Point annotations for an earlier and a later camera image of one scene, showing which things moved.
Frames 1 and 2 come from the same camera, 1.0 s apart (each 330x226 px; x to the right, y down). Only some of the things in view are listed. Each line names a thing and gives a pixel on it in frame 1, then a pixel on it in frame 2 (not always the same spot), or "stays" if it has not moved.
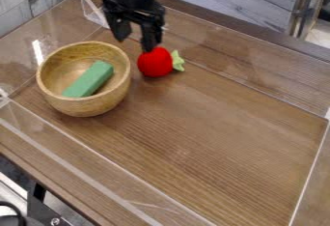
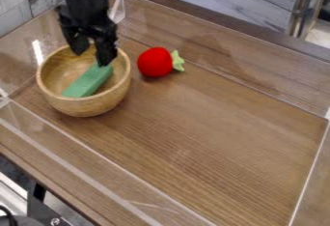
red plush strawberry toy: [159, 62] stays
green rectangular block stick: [91, 80] stays
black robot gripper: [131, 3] to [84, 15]
